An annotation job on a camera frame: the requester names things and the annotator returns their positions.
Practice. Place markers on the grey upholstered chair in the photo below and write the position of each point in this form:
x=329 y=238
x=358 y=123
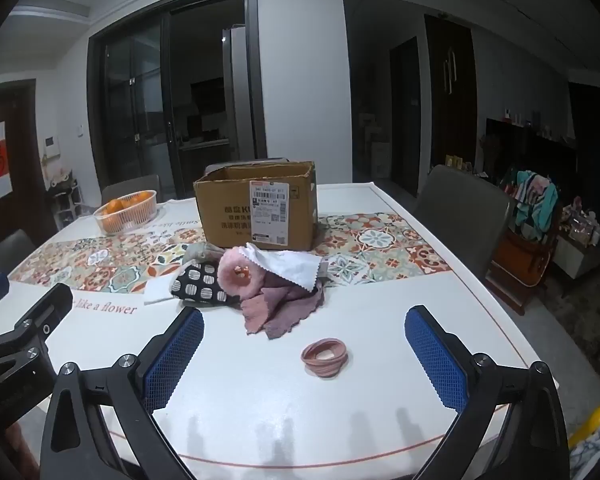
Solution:
x=130 y=187
x=7 y=255
x=460 y=220

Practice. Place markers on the dark wooden wardrobe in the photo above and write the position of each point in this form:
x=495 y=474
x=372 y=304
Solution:
x=450 y=110

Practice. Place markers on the white storage rack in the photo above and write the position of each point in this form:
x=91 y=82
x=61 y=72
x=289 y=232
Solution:
x=65 y=200

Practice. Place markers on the white plastic basket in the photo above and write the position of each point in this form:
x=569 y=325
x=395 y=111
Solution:
x=130 y=220

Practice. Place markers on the white low cabinet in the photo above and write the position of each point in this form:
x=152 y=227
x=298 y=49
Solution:
x=580 y=257

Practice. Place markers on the dark framed sliding glass door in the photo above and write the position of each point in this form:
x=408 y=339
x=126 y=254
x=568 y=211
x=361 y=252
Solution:
x=130 y=85

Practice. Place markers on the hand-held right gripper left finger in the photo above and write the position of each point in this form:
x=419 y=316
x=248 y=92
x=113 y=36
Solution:
x=175 y=355

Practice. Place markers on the grey branch print pouch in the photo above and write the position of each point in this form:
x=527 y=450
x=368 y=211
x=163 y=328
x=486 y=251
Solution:
x=200 y=251

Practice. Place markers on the pink cloth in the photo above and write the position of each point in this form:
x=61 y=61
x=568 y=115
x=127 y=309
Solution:
x=262 y=310

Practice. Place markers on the brown entrance door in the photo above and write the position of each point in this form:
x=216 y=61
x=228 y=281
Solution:
x=22 y=185

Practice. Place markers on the yellow plastic toy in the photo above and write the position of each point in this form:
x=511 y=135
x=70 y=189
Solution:
x=595 y=417

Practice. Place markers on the white zigzag edge cloth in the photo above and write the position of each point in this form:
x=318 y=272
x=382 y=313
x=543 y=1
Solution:
x=290 y=267

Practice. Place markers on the pink coiled hair band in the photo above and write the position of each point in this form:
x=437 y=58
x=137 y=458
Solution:
x=312 y=366

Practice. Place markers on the purple cloth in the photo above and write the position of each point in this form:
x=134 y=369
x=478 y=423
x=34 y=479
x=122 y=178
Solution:
x=300 y=310

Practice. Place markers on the dark television cabinet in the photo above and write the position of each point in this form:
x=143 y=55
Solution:
x=530 y=150

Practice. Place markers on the white wall intercom panel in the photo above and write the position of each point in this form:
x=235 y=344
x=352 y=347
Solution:
x=52 y=146

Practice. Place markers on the black patterned pouch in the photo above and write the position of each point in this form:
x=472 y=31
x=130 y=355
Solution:
x=200 y=282

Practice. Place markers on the pink fluffy scrunchie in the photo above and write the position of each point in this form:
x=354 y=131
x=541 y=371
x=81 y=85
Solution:
x=230 y=267

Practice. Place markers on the brown cardboard box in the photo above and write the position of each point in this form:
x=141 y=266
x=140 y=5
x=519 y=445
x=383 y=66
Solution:
x=230 y=220

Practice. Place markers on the white hallway boxes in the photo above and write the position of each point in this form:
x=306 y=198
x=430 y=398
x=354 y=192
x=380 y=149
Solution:
x=377 y=150

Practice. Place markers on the colourful striped clothes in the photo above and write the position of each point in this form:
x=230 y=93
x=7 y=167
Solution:
x=535 y=200

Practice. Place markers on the dark interior door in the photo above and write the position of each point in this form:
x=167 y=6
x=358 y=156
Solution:
x=405 y=120

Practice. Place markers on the pile of oranges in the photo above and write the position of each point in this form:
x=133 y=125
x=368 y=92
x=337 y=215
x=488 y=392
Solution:
x=115 y=207

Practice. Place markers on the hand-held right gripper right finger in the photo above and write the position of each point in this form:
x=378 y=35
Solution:
x=435 y=360

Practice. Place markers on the yellow paper bag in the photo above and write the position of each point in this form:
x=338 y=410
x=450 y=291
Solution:
x=452 y=161

